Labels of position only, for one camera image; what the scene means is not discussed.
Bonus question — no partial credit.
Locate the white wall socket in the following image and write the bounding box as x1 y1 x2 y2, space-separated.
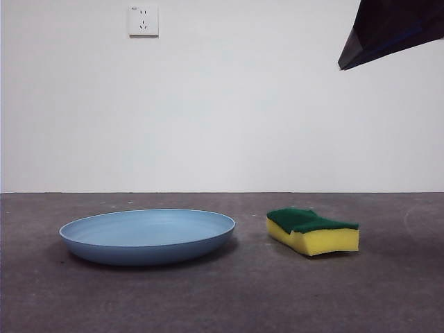
128 5 161 38

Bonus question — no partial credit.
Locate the yellow sponge with green pad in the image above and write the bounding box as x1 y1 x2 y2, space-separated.
266 207 361 258

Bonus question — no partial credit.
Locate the light blue round plate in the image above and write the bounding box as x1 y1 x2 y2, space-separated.
58 207 237 268

